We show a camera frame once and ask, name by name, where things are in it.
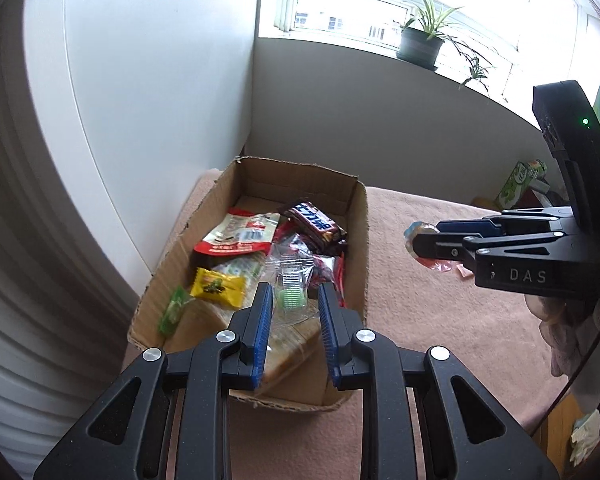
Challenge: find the green candy packet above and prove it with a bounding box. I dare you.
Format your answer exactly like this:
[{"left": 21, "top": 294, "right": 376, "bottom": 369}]
[{"left": 158, "top": 285, "right": 196, "bottom": 336}]

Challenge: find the white framed window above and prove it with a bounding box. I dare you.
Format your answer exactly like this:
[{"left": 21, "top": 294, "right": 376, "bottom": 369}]
[{"left": 257, "top": 0, "right": 600, "bottom": 111}]

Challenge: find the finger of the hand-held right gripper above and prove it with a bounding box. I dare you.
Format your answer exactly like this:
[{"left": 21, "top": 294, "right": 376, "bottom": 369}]
[
  {"left": 436, "top": 206, "right": 577, "bottom": 239},
  {"left": 411, "top": 231, "right": 570, "bottom": 272}
]

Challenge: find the red clear candy packet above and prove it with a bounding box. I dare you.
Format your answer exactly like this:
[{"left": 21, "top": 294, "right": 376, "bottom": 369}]
[{"left": 275, "top": 232, "right": 349, "bottom": 311}]

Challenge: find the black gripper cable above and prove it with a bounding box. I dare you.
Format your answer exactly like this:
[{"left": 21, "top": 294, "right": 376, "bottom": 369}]
[{"left": 527, "top": 290, "right": 600, "bottom": 436}]

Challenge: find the green drink carton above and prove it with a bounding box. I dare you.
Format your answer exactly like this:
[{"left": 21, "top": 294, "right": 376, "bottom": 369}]
[{"left": 497, "top": 160, "right": 549, "bottom": 211}]

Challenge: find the brown chocolate bar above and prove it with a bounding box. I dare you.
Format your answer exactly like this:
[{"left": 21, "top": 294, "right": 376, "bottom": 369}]
[{"left": 278, "top": 199, "right": 349, "bottom": 254}]

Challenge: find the wrapped sliced bread loaf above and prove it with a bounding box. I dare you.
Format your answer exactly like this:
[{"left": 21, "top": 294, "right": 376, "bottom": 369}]
[{"left": 182, "top": 254, "right": 326, "bottom": 396}]

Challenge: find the clear packet with green item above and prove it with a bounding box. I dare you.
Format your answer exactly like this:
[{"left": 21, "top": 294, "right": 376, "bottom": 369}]
[{"left": 262, "top": 247, "right": 321, "bottom": 326}]

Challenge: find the brown cardboard box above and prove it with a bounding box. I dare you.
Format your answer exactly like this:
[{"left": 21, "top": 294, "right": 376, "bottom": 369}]
[{"left": 126, "top": 156, "right": 370, "bottom": 413}]

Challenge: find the yellow snack packet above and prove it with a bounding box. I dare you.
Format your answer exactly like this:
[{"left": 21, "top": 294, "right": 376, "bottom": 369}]
[{"left": 190, "top": 267, "right": 251, "bottom": 309}]

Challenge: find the white green cloth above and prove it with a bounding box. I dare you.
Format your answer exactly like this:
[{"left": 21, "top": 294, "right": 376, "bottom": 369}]
[{"left": 570, "top": 407, "right": 600, "bottom": 466}]

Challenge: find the pink blanket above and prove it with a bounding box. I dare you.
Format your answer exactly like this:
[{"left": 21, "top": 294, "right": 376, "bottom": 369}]
[{"left": 122, "top": 167, "right": 583, "bottom": 480}]

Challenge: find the red white snack packet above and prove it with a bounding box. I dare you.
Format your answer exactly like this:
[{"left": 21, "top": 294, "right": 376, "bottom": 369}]
[{"left": 192, "top": 208, "right": 282, "bottom": 261}]

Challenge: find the potted spider plant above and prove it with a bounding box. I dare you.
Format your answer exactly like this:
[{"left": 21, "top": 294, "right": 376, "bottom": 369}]
[{"left": 392, "top": 0, "right": 496, "bottom": 92}]

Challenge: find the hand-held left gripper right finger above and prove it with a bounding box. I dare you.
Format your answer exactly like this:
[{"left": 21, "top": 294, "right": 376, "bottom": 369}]
[{"left": 317, "top": 282, "right": 561, "bottom": 480}]

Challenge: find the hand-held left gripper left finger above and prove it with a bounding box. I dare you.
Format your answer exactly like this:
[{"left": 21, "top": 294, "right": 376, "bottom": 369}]
[{"left": 32, "top": 281, "right": 275, "bottom": 480}]

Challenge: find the colourful candy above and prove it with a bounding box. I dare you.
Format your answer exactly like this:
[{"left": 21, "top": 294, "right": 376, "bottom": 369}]
[{"left": 402, "top": 221, "right": 473, "bottom": 280}]

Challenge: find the person's right forearm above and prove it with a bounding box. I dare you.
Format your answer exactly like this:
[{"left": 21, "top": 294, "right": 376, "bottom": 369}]
[{"left": 525, "top": 292, "right": 600, "bottom": 377}]

